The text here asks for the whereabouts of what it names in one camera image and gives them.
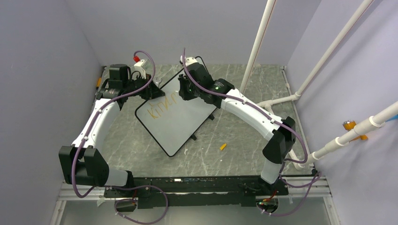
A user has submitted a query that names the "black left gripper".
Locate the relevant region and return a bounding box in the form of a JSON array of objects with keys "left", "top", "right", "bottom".
[{"left": 123, "top": 74, "right": 165, "bottom": 101}]

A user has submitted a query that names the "black framed whiteboard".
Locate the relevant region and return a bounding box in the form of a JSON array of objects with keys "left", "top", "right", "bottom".
[{"left": 135, "top": 70, "right": 216, "bottom": 157}]

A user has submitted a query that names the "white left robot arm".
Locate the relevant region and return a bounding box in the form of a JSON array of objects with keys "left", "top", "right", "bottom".
[{"left": 59, "top": 60, "right": 165, "bottom": 197}]

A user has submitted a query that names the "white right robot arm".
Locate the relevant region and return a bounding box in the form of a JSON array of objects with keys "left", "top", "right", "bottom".
[{"left": 178, "top": 57, "right": 296, "bottom": 195}]

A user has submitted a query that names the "silver open-end wrench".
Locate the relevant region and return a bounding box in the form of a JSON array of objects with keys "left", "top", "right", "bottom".
[{"left": 153, "top": 77, "right": 162, "bottom": 87}]

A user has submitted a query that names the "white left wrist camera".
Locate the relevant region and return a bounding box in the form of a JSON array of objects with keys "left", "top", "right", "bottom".
[{"left": 133, "top": 56, "right": 148, "bottom": 79}]

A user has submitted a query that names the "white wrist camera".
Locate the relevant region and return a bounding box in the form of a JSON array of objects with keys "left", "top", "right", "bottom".
[
  {"left": 133, "top": 56, "right": 148, "bottom": 79},
  {"left": 180, "top": 56, "right": 198, "bottom": 66}
]

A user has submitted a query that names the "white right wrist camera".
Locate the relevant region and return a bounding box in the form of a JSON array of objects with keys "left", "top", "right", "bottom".
[{"left": 180, "top": 56, "right": 198, "bottom": 66}]

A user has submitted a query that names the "yellow handled tool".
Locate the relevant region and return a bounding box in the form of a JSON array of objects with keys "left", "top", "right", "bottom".
[{"left": 96, "top": 77, "right": 102, "bottom": 90}]

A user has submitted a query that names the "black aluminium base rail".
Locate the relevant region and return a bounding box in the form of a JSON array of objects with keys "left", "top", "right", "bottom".
[{"left": 57, "top": 175, "right": 332, "bottom": 209}]

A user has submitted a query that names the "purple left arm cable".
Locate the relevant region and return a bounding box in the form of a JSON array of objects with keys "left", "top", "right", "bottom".
[{"left": 71, "top": 50, "right": 169, "bottom": 225}]

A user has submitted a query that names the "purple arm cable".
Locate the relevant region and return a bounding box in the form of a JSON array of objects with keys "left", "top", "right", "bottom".
[
  {"left": 71, "top": 50, "right": 169, "bottom": 225},
  {"left": 182, "top": 47, "right": 321, "bottom": 218}
]

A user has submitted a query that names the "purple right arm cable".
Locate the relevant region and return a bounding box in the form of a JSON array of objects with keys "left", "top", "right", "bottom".
[{"left": 182, "top": 47, "right": 321, "bottom": 218}]

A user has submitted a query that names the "white pvc pipe frame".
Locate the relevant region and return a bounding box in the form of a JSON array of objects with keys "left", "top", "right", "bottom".
[{"left": 255, "top": 0, "right": 398, "bottom": 170}]

